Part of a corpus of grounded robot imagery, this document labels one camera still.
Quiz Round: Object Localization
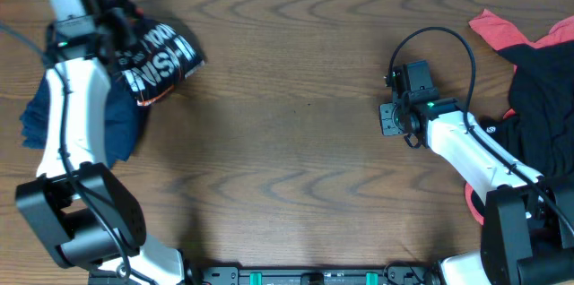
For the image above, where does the black orange-patterned jersey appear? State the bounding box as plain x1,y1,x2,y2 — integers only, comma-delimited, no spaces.
114,17,204,107

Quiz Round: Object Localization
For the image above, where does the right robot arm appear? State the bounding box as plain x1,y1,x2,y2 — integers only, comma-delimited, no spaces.
379,96,573,284

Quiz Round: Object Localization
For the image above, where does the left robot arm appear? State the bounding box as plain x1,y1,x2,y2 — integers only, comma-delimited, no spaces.
15,0,203,284

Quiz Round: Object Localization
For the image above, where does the folded dark blue cloth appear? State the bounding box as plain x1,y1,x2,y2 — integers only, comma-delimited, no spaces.
20,77,148,168

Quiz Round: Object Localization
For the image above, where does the red garment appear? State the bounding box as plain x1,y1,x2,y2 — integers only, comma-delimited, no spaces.
464,8,574,227

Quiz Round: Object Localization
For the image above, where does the black garment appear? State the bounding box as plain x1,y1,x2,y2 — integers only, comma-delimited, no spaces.
480,40,573,178

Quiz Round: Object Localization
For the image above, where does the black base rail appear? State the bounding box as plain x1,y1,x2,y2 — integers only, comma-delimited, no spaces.
201,265,441,285

